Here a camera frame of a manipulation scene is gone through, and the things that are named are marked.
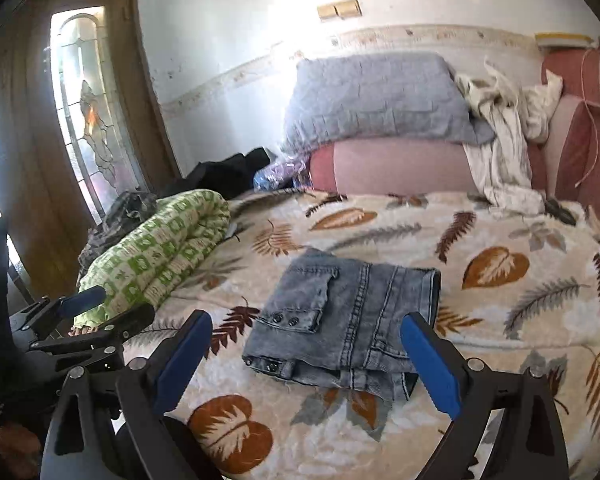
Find gold wall switch panel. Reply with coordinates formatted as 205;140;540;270
316;0;363;22

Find leaf print blanket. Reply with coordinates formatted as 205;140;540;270
80;187;600;480

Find yellow and white object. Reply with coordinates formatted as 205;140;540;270
535;32;593;51

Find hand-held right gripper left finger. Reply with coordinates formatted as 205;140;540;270
40;310;226;480

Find white crumpled cloth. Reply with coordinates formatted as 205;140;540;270
452;57;565;218

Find thin cable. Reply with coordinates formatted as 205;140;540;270
577;37;600;186

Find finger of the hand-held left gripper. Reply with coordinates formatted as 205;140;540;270
9;286;107;333
30;303;156;373

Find green patterned quilt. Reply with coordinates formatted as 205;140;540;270
72;189;231;328

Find person's left forearm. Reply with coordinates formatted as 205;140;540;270
0;420;41;478

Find grey pillow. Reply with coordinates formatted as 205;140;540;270
280;51;496;153

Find wooden stained glass door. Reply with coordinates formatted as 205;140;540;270
0;0;181;301

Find camouflage cloth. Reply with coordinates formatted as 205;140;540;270
77;190;158;271

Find pink bolster cushion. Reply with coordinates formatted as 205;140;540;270
307;137;486;196

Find red pink cushions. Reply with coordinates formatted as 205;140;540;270
530;47;600;241

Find black cloth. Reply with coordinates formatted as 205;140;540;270
160;147;271;201

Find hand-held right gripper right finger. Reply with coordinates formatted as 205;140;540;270
400;311;571;480

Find grey denim pants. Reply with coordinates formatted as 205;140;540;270
242;247;442;403

